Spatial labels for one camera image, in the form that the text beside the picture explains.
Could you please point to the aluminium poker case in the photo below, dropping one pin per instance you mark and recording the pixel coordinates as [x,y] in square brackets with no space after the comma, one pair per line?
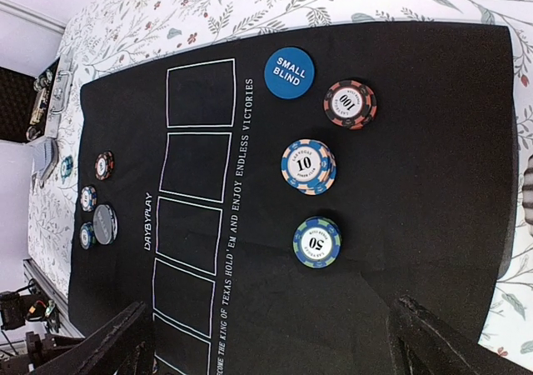
[18,95]

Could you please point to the front aluminium rail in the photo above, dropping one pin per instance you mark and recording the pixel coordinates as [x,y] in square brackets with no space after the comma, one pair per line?
[42,285]

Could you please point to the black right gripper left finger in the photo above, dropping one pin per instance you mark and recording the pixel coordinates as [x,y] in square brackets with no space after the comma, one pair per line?
[121,346]

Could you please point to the red white poker chips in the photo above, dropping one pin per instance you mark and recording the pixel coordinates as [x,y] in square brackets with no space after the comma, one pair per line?
[104,165]

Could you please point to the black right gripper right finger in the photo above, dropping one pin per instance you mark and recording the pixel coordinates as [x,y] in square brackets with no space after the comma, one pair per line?
[421,343]

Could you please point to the blue small blind button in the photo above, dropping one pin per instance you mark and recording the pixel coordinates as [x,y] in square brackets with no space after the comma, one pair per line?
[289,73]

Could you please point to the green chips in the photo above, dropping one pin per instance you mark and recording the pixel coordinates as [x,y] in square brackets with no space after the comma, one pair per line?
[317,242]
[87,236]

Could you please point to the blue peach chips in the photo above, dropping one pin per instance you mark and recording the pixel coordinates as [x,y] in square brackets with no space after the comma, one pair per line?
[88,198]

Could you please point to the grey playing card deck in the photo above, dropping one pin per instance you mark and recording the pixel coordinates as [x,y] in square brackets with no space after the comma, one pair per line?
[45,158]

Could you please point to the black dealer button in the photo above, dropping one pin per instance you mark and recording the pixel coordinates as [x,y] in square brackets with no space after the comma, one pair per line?
[104,223]

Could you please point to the black poker play mat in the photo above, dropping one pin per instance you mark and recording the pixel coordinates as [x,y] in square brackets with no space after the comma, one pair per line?
[424,196]

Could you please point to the green poker chip stack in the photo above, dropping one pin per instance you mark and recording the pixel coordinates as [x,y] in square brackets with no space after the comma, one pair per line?
[66,168]

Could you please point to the card box in case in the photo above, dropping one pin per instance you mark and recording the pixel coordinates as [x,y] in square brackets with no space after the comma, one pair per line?
[40,106]

